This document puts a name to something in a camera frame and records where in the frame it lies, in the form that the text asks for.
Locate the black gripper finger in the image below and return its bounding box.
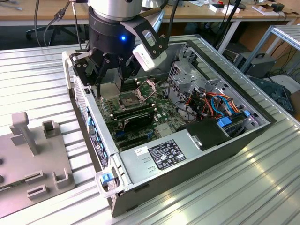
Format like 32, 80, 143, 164
71, 52, 111, 98
116, 57, 142, 92

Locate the silver CPU chip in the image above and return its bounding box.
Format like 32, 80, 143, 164
100, 83, 120, 100

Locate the metal socket cover frame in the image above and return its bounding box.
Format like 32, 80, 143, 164
135, 79, 157, 102

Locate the CPU socket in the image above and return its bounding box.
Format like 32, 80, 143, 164
116, 92, 142, 111

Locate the black graphics card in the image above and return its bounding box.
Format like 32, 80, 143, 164
121, 110, 156, 132

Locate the green motherboard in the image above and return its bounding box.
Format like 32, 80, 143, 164
90, 75, 189, 151

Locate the black office chair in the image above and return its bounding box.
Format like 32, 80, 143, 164
25, 24, 84, 47

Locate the black expansion slot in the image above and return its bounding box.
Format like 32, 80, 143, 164
118, 137, 154, 150
116, 132, 153, 144

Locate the silver chipset heatsink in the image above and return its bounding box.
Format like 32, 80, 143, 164
154, 123, 173, 138

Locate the silver metal drive cage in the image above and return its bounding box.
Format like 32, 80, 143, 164
167, 43, 235, 118

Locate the grey power supply unit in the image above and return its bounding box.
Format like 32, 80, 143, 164
118, 130, 205, 186

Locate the long wooden desk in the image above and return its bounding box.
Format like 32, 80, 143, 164
0, 0, 295, 56

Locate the blue case latch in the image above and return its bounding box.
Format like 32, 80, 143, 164
99, 172, 112, 185

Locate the grey plastic parts rack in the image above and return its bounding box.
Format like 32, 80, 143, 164
0, 112, 77, 218

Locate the black plastic fan shroud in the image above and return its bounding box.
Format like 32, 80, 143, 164
175, 118, 233, 152

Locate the open grey PC case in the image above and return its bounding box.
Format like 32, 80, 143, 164
61, 34, 278, 218

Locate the blue disk carrier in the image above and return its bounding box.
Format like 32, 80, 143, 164
217, 118, 233, 129

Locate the white box on desk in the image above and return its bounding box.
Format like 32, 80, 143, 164
209, 2, 241, 15

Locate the metal disk bay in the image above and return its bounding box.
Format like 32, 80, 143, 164
220, 112, 269, 141

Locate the green RAM stick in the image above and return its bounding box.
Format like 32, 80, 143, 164
0, 180, 26, 192

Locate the dark teal plastic panel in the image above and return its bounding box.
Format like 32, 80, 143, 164
248, 76, 295, 115

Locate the open cardboard box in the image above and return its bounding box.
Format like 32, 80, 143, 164
251, 2, 286, 17

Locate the brown cardboard box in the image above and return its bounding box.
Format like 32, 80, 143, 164
289, 90, 300, 116

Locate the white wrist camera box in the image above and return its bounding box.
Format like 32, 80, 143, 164
132, 43, 168, 72

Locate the black wire in case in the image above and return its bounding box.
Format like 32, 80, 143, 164
166, 78, 199, 122

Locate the dark cable with connector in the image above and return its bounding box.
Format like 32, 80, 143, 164
42, 0, 72, 47

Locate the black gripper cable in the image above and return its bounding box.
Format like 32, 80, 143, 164
167, 0, 181, 39

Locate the red orange wire bundle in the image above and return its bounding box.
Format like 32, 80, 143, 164
185, 92, 213, 119

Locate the blue flat wire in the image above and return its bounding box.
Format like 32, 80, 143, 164
220, 93, 235, 116
210, 95, 229, 117

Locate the black box with handle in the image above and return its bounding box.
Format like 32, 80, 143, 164
233, 52, 278, 80

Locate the aluminium profile frame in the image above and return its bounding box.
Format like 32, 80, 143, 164
240, 24, 300, 78

